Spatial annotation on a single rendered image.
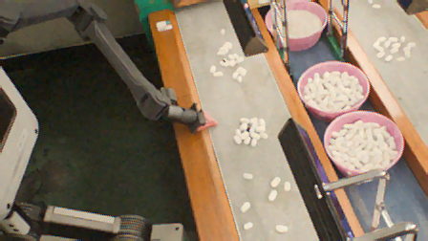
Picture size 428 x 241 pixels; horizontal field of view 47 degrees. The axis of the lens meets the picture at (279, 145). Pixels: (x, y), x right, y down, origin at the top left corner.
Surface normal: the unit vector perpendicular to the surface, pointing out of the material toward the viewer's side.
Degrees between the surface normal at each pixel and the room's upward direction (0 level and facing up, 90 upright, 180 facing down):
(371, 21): 0
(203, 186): 0
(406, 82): 0
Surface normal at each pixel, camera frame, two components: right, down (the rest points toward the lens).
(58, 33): 0.21, 0.76
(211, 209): -0.07, -0.62
